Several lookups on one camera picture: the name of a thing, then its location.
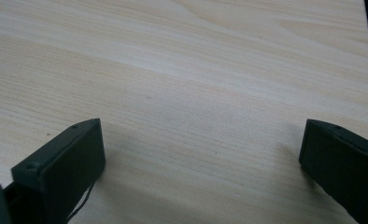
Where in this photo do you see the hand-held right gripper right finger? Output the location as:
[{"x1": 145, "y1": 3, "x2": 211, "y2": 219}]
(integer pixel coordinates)
[{"x1": 298, "y1": 119, "x2": 368, "y2": 224}]

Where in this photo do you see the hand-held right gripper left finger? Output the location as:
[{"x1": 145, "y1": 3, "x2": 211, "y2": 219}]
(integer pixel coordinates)
[{"x1": 3, "y1": 118, "x2": 106, "y2": 224}]

